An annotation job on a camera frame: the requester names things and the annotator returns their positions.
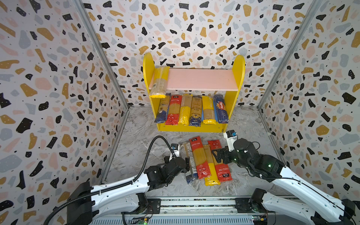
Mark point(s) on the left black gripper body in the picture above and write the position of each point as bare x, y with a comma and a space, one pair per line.
187, 167

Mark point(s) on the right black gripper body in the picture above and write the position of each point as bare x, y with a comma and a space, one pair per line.
225, 155

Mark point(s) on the blue Barilla spaghetti pack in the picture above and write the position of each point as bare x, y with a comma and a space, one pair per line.
220, 109

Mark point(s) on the dark blue Anko pasta bag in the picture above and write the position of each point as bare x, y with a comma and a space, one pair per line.
163, 109

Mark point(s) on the blue starry pasta bag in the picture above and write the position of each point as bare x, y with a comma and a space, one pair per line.
196, 112

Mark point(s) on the red black-label spaghetti bag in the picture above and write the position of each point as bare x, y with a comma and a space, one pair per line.
174, 110

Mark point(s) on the yellow top spaghetti bag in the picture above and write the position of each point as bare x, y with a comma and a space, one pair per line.
160, 81

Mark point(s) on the white label noodle bag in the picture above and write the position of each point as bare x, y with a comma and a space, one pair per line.
186, 152

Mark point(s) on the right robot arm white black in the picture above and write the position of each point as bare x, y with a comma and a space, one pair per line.
314, 207

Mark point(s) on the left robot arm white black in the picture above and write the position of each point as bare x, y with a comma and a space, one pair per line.
88, 202

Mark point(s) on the yellow shelf with coloured boards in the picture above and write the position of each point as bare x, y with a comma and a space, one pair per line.
180, 79

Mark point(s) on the yellow end spaghetti bag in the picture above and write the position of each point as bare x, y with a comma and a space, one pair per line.
211, 180

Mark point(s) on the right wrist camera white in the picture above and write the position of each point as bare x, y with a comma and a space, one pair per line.
231, 137

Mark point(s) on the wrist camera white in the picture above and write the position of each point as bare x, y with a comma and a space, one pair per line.
175, 150
231, 137

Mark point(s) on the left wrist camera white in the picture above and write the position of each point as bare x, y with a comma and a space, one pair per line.
175, 150

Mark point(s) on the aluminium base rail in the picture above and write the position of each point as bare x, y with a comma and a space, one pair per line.
226, 210

